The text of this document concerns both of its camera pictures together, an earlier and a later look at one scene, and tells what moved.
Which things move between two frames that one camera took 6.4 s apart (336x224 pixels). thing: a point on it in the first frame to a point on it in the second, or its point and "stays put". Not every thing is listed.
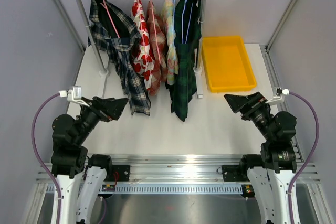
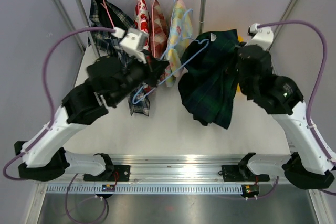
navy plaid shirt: [113, 30] stays put
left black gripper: [107, 108] to [154, 68]
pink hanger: [107, 9] stays put
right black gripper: [247, 105] to [236, 54]
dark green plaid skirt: [181, 82] to [208, 83]
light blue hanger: [174, 4] to [182, 16]
